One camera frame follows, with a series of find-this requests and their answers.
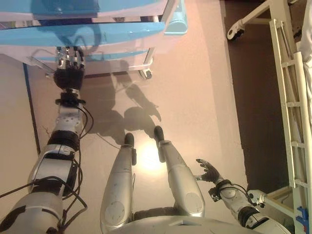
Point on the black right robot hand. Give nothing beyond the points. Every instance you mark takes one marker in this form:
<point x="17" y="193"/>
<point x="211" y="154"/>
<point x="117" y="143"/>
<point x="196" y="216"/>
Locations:
<point x="212" y="174"/>

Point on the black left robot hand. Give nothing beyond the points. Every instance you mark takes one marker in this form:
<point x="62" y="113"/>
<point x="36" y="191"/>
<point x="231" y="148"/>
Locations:
<point x="69" y="75"/>

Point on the blue front cart drawer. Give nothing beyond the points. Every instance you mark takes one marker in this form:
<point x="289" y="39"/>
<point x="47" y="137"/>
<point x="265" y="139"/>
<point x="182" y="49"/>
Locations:
<point x="122" y="5"/>
<point x="122" y="34"/>
<point x="117" y="54"/>

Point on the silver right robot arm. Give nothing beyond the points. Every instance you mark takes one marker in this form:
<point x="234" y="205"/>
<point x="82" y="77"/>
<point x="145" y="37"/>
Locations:
<point x="229" y="195"/>

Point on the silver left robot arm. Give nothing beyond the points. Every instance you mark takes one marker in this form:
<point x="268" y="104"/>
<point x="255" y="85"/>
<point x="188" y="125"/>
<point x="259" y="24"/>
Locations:
<point x="65" y="122"/>

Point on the white medical cart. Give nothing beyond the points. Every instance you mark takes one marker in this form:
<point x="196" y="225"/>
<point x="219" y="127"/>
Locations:
<point x="152" y="52"/>

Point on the blue bed corner bumper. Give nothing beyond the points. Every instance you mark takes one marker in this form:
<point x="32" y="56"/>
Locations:
<point x="303" y="219"/>

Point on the blue lid waste bin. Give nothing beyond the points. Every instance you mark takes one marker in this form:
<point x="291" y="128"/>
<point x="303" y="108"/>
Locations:
<point x="178" y="22"/>

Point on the white bed sheet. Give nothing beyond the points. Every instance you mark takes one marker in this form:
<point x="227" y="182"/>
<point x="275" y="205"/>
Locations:
<point x="308" y="44"/>

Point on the white hospital bed frame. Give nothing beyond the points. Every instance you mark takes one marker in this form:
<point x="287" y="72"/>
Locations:
<point x="290" y="122"/>

